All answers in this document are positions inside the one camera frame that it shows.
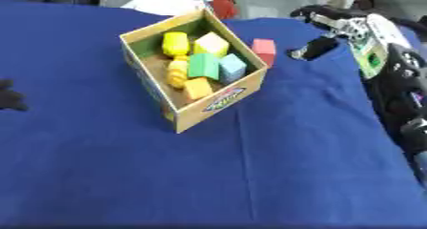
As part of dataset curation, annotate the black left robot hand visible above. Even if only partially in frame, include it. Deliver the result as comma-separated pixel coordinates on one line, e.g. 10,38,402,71
0,78,31,112

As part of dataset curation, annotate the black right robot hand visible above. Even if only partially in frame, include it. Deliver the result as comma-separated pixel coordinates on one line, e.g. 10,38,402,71
285,4,364,62

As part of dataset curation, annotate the tan cardboard box green inside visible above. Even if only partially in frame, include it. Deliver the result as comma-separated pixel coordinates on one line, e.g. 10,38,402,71
118,8,271,135

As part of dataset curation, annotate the red block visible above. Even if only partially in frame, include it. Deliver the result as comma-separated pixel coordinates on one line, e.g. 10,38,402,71
250,38,279,69

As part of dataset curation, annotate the light blue cube block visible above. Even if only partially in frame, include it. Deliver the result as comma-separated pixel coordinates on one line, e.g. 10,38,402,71
216,52,249,85

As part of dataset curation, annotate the pale yellow cube block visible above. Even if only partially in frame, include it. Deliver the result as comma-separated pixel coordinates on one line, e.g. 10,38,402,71
192,31,233,58

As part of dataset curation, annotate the red bag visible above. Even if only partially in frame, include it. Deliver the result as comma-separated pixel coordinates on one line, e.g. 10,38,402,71
194,0,242,20

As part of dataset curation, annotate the green block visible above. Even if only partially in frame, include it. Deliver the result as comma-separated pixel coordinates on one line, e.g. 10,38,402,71
185,52,224,81

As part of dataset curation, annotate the orange cube block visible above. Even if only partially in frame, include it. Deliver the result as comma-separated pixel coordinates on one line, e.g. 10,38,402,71
181,76,215,101

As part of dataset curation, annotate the yellow cylinder block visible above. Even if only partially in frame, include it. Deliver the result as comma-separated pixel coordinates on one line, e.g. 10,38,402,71
160,31,193,58

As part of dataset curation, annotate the yellow toy corn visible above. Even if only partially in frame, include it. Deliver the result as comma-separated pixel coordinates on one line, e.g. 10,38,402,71
165,55,193,90

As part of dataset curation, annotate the white bag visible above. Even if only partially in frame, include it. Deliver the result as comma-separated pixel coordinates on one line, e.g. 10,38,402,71
120,0,209,17

